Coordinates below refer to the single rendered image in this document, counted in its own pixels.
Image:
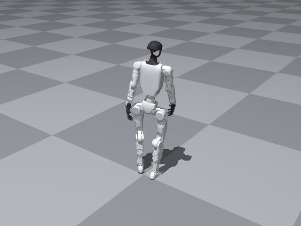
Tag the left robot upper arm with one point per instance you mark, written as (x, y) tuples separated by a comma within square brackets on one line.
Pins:
[(135, 74)]

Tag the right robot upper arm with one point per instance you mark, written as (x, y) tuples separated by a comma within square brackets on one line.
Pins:
[(168, 73)]

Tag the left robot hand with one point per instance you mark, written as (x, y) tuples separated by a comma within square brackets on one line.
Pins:
[(128, 111)]

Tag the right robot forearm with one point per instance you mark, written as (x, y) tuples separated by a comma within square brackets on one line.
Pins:
[(172, 96)]

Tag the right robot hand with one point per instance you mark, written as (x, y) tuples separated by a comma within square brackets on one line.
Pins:
[(171, 109)]

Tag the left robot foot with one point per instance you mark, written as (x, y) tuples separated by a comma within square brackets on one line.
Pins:
[(140, 168)]

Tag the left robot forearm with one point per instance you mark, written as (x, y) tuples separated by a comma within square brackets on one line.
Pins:
[(130, 95)]

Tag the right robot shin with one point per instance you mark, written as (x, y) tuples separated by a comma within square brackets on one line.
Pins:
[(157, 155)]

